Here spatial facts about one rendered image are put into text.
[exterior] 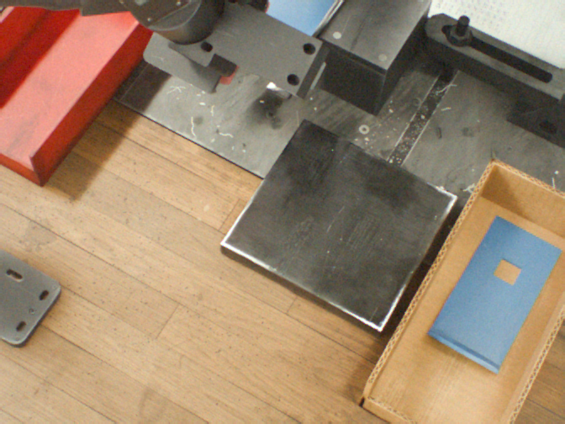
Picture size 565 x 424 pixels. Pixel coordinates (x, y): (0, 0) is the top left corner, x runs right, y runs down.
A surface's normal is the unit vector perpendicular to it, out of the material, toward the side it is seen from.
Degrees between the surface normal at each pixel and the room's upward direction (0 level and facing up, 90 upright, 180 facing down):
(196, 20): 97
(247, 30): 29
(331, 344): 0
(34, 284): 0
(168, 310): 0
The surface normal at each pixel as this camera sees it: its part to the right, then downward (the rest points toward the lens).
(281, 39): -0.20, -0.01
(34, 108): 0.04, -0.45
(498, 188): -0.50, 0.77
